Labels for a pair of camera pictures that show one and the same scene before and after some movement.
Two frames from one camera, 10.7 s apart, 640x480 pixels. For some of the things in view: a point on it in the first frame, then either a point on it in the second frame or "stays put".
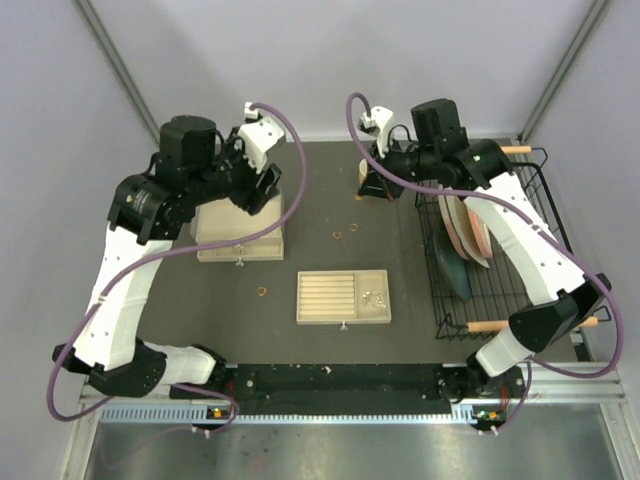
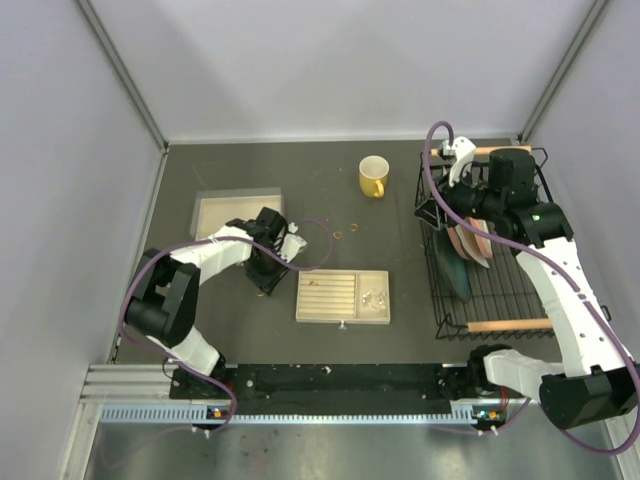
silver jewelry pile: [374, 298] stays put
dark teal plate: [454, 266] stays put
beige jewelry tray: [343, 297] stays put
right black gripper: [376, 185] to [434, 212]
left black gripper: [253, 197] to [266, 282]
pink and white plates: [481, 234] stays put
